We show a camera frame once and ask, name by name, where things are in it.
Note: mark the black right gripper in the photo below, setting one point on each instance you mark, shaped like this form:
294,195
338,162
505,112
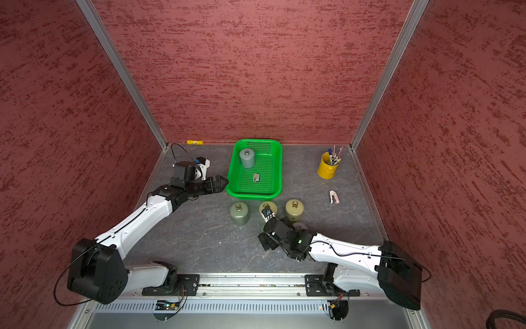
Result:
265,236

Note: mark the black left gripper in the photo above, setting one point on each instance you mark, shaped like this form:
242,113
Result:
209,182

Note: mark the beige tea canister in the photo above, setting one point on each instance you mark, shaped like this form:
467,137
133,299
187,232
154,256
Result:
271,205

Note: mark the yellow-green tea canister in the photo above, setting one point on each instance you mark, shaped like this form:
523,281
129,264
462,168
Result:
294,210

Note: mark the green tea canister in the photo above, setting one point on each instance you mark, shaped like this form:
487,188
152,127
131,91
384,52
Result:
239,213

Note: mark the grey tea canister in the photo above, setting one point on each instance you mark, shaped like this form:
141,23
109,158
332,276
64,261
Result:
247,157

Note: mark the grey-green tea canister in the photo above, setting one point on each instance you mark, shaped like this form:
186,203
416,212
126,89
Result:
299,226

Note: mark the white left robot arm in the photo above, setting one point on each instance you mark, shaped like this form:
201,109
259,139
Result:
97,270

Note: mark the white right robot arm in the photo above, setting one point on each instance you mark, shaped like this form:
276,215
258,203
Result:
350,267

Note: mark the green plastic basket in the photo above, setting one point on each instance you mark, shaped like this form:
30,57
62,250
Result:
268,155

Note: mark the yellow marker pen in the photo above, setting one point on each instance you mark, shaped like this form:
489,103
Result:
194,142

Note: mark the white stapler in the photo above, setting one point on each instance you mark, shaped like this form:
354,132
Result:
334,199

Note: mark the yellow metal pencil bucket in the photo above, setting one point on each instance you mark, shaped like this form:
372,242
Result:
326,171

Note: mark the bundle of pencils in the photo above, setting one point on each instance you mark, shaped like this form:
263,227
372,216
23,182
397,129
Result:
335,156

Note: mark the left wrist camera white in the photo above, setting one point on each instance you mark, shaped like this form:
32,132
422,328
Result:
202,165

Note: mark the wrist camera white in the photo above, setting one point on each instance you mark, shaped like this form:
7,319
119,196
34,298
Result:
202,165
267,213

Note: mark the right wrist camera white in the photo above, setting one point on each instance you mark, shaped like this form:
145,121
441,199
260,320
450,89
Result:
267,213

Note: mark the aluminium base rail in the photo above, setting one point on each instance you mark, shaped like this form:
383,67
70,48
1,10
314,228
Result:
220,293

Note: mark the aluminium corner post left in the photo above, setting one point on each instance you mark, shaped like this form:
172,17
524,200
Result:
94,20

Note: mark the aluminium corner post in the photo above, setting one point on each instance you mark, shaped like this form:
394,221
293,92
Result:
408,28
94,20

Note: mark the aluminium corner post right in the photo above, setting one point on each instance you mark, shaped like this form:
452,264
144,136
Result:
408,28

